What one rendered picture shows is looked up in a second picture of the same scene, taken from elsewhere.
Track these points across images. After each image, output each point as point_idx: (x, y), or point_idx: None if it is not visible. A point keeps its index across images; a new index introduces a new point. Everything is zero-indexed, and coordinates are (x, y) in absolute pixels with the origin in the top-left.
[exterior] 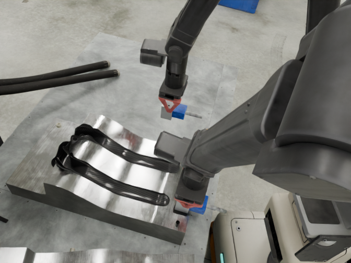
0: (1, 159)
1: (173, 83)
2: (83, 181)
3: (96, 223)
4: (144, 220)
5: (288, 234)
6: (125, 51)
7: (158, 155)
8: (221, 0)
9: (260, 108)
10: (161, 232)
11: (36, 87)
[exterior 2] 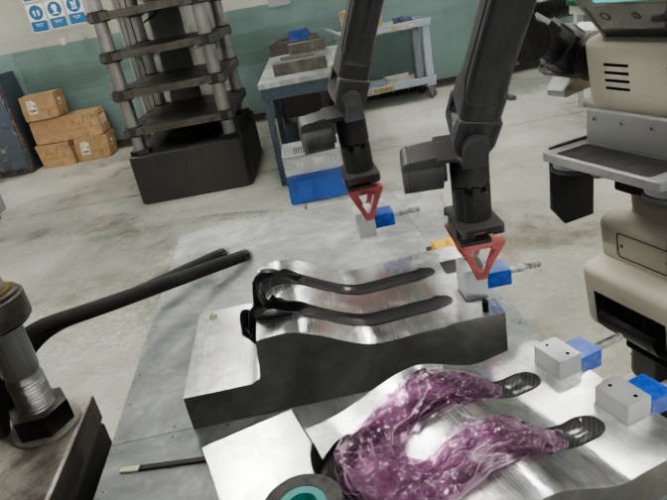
0: (142, 406)
1: (360, 162)
2: (313, 320)
3: (360, 397)
4: (437, 327)
5: (644, 285)
6: (238, 235)
7: (413, 183)
8: (313, 192)
9: None
10: (468, 342)
11: (147, 291)
